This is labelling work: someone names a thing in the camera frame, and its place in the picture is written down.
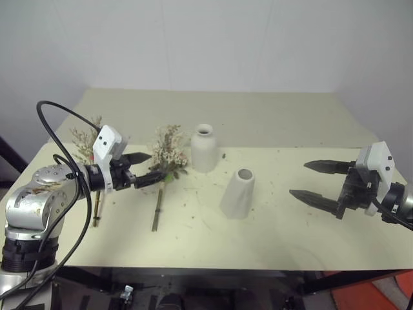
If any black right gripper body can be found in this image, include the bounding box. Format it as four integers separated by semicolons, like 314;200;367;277
335;161;382;221

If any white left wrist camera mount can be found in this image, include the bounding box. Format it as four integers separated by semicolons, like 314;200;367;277
92;125;130;194

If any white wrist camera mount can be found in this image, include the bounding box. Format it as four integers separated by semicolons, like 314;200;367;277
356;140;396;216
92;125;130;194

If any white cone-shaped vase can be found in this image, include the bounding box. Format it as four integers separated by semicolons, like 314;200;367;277
219;167;256;220

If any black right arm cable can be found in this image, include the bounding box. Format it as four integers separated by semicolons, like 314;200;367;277
367;181;413;232

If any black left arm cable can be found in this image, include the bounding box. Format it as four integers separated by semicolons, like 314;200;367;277
0;101;105;300

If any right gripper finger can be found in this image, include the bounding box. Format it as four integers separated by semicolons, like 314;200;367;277
303;159;356;176
288;189;343;214

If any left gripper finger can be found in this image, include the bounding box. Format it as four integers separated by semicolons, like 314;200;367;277
133;169;169;189
123;152;153;165

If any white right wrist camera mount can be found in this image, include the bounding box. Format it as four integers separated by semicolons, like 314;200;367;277
356;140;396;216

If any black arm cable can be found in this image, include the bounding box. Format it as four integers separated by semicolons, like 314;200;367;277
367;181;413;232
0;101;105;300

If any dried flower bunch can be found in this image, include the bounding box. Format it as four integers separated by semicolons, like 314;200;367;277
70;115;108;229
147;124;190;233

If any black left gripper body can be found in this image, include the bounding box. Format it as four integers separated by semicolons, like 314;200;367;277
108;156;139;192

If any black table frame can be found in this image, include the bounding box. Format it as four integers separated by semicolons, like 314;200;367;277
53;265;413;296

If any orange object under table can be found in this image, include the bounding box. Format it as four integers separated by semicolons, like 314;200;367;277
322;270;413;310

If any white bottle-shaped vase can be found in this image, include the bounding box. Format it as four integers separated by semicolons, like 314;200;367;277
190;123;218;173

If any dark rounded shape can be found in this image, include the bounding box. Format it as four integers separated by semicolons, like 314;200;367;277
157;291;185;310

